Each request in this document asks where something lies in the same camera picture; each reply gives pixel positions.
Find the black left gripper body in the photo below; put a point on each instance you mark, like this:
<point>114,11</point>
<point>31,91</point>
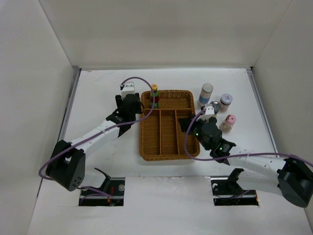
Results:
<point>119,100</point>

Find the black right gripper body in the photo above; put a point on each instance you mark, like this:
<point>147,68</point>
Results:
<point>196,129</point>

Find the silver lid spice jar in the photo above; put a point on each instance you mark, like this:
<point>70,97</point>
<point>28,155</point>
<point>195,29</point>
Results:
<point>216,106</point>

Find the green label red sauce bottle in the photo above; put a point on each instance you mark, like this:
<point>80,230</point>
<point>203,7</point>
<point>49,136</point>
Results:
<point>154,97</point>

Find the red label white lid jar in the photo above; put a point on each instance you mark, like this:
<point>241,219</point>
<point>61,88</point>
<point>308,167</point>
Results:
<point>225,101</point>

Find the white blue label shaker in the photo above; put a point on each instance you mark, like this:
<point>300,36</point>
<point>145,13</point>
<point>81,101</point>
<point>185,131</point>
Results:
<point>205,94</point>

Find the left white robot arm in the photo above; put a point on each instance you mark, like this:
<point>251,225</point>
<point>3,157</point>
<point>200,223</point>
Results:
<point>67,165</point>

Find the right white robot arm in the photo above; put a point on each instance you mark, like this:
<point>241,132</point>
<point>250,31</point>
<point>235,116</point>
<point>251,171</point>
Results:
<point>283,174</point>

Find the pink lid spice shaker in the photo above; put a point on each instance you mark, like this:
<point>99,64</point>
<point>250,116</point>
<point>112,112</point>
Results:
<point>227,125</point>

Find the brown wicker divided tray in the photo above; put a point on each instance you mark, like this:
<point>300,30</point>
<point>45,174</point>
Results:
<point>160,137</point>

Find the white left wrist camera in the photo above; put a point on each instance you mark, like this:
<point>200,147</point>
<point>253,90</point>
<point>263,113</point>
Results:
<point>127,88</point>

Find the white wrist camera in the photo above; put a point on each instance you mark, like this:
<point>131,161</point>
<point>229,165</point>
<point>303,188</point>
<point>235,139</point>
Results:
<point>209,112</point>
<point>127,88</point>

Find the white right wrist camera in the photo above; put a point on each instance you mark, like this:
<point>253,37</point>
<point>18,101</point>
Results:
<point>209,112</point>

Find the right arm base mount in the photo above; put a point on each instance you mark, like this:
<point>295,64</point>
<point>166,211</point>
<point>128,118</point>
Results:
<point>227,192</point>

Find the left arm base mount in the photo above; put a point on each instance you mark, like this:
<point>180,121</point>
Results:
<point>100,189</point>

